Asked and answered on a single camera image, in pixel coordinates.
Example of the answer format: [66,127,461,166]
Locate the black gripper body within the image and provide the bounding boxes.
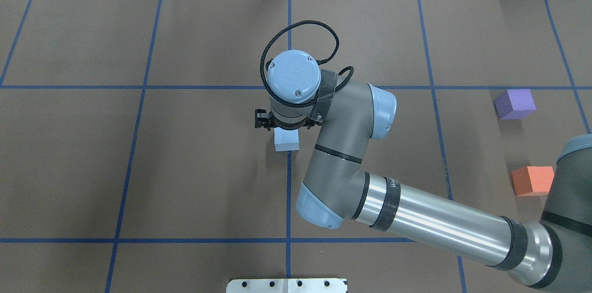
[254,109,323,131]

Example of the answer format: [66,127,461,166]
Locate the light blue foam block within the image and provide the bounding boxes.
[273,128,300,152]

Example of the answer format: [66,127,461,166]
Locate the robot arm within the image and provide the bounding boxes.
[254,49,592,293]

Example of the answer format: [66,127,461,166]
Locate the purple foam block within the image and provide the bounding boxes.
[494,89,537,120]

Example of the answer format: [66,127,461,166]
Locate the orange foam block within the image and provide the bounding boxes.
[510,166,555,196]

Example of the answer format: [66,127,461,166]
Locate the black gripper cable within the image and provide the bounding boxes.
[260,20,355,109]

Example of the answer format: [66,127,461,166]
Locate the white camera post base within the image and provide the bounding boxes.
[226,278,349,293]

